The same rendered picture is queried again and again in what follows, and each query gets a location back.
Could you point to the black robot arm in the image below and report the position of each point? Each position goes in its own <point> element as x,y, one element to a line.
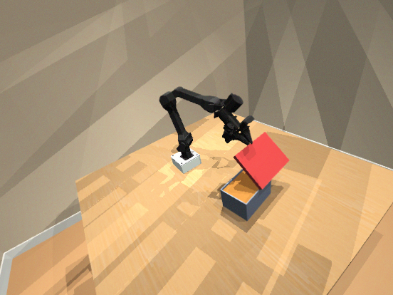
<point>207,102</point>

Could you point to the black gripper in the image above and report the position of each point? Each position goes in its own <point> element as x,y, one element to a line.
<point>245,135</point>

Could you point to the red lid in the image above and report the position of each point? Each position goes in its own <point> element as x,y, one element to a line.
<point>261,160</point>

